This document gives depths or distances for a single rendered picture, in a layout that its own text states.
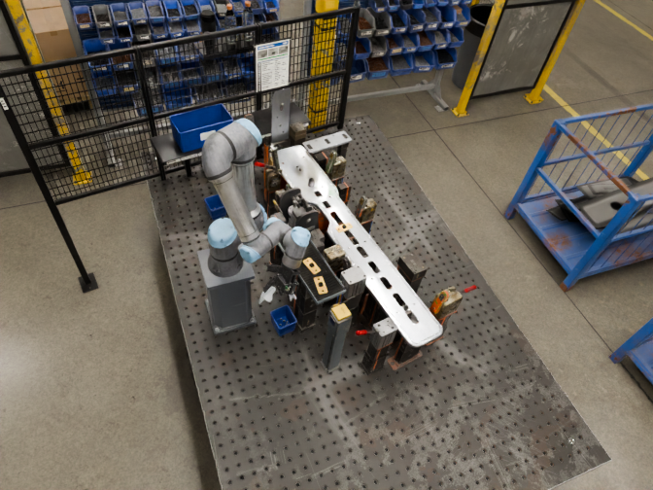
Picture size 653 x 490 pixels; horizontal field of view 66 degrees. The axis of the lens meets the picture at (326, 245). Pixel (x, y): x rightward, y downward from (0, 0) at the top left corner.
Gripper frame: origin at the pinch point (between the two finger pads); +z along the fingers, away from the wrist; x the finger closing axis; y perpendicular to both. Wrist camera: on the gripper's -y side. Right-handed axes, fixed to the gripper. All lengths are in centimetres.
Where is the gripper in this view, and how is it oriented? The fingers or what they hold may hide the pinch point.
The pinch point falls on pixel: (274, 301)
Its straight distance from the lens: 209.5
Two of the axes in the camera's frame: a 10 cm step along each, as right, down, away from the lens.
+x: 7.8, -0.1, 6.2
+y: 5.3, 5.3, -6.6
